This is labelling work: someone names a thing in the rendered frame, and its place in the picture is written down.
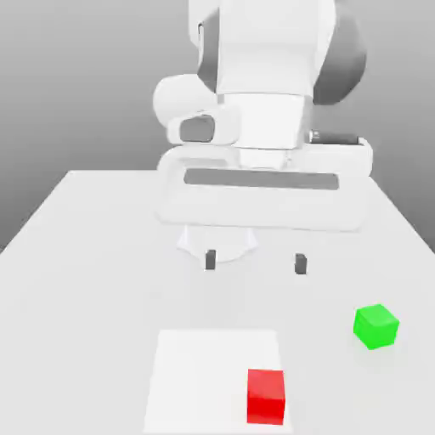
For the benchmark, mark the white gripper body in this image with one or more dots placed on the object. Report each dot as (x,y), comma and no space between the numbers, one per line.
(258,207)

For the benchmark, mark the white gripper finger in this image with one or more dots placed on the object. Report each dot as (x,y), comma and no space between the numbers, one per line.
(210,260)
(300,264)

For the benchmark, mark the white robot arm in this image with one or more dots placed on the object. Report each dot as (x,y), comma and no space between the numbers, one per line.
(265,51)

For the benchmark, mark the small green cube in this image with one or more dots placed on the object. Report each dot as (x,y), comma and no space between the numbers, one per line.
(375,328)

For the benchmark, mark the small red cube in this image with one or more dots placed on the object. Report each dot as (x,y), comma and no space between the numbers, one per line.
(265,397)

